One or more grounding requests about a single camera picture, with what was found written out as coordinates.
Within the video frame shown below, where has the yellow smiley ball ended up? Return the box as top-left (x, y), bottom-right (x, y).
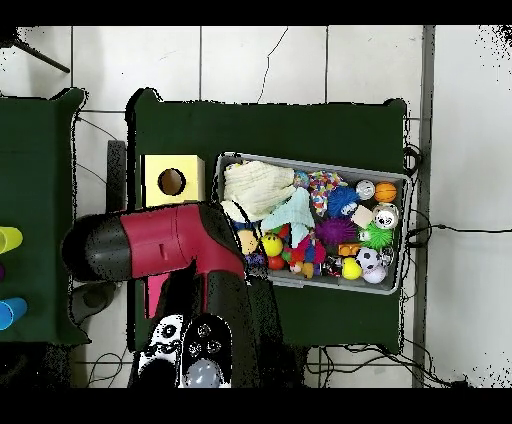
top-left (261, 233), bottom-right (285, 258)

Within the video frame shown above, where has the black cable bundle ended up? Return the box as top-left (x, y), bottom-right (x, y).
top-left (305, 343), bottom-right (469, 388)

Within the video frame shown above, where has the blue plastic cup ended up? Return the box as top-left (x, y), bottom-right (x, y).
top-left (0, 296), bottom-right (29, 332)

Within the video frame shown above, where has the black tripod leg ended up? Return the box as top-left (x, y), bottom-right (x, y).
top-left (0, 26), bottom-right (72, 75)

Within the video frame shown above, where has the wooden box with three holes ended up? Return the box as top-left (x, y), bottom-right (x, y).
top-left (139, 154), bottom-right (207, 319)

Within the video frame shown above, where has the black cable with plug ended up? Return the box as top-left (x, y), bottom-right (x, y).
top-left (405, 217), bottom-right (512, 249)

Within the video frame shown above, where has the colourful dotted cloth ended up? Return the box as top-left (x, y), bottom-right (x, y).
top-left (306, 170), bottom-right (348, 217)

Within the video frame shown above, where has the green spiky toy with eyes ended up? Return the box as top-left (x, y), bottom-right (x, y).
top-left (359, 221), bottom-right (396, 253)

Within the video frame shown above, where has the mint green waffle cloth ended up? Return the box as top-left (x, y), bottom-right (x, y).
top-left (260, 186), bottom-right (316, 249)

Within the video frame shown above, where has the green cloth side table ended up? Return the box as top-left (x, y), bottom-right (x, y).
top-left (0, 87), bottom-right (91, 347)

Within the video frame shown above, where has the dark green table cloth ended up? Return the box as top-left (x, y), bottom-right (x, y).
top-left (125, 87), bottom-right (408, 353)

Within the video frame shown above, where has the yellow plastic cup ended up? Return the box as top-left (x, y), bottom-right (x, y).
top-left (0, 225), bottom-right (24, 255)

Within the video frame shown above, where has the purple spiky ball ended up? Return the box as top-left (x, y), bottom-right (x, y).
top-left (314, 216), bottom-right (358, 246)

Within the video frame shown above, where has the cream yellow waffle cloth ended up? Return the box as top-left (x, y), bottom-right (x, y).
top-left (218, 160), bottom-right (297, 224)

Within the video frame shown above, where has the orange toy basketball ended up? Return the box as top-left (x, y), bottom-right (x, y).
top-left (374, 181), bottom-right (398, 204)

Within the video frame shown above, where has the silver wire mesh bin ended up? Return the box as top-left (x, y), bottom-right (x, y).
top-left (211, 150), bottom-right (414, 296)

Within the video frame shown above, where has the coiled black cable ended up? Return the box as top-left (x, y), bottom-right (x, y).
top-left (401, 143), bottom-right (424, 177)

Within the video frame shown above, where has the blue spiky toy with eyes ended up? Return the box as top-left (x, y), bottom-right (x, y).
top-left (326, 185), bottom-right (361, 219)

